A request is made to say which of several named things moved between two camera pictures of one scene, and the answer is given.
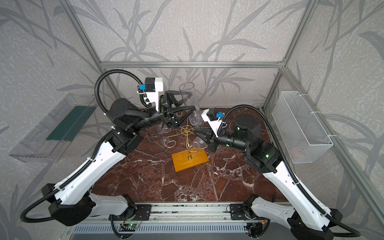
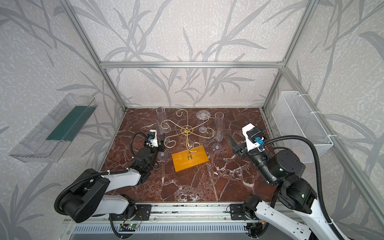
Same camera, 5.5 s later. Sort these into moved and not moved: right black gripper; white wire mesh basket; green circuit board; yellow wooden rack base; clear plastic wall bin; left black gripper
Moved: left black gripper; right black gripper
Not moved: yellow wooden rack base; green circuit board; clear plastic wall bin; white wire mesh basket
